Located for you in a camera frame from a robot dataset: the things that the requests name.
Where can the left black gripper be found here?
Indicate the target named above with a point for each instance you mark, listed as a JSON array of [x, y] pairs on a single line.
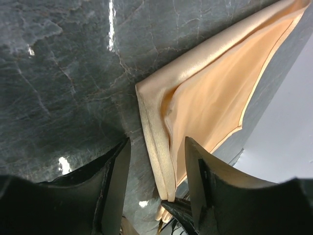
[[227, 201]]

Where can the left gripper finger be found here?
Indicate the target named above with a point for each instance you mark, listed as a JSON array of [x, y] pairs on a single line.
[[86, 201]]

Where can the peach satin napkin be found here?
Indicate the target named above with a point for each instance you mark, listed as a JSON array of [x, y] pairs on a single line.
[[204, 93]]

